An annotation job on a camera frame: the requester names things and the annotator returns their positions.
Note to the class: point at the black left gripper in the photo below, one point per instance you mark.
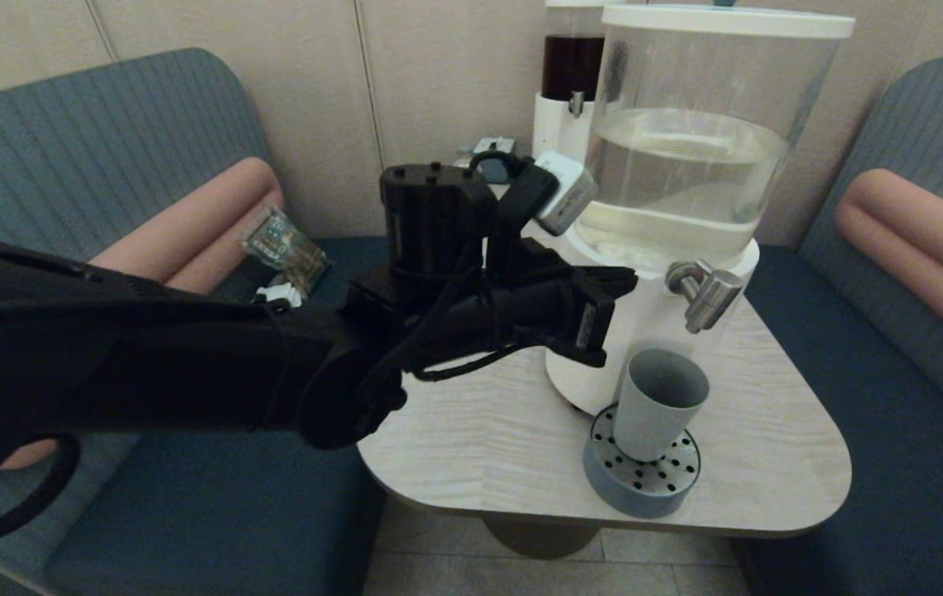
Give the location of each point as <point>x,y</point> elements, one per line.
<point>558,314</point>

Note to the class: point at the silver water dispenser tap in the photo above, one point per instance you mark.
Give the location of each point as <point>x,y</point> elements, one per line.
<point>707,294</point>

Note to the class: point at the grey-blue plastic cup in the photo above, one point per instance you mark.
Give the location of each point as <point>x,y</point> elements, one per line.
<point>657,406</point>

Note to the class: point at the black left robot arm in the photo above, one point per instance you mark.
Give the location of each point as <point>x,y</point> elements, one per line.
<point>148,356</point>

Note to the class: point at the clear water dispenser white base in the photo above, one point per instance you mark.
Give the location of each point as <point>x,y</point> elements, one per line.
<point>686,165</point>

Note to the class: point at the blue tissue box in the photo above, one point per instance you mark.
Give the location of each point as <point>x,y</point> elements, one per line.
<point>497,146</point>

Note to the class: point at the dark beverage dispenser white base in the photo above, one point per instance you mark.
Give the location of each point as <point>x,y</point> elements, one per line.
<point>569,74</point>

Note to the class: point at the large blue perforated drip tray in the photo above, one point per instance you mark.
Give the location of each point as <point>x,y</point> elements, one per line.
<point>645,492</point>

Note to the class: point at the teal booth sofa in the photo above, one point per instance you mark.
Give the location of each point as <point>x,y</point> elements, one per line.
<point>107,141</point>
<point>877,397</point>

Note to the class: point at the pink bolster cushion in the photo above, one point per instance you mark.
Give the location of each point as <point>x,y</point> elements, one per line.
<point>918,240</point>
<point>214,215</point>

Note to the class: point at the white napkin stack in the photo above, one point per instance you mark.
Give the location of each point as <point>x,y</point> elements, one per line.
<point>285,294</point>

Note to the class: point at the clear plastic snack packet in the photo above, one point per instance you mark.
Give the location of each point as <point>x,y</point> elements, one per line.
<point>285,248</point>

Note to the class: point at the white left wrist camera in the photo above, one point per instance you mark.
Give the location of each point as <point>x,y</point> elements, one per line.
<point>566,194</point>

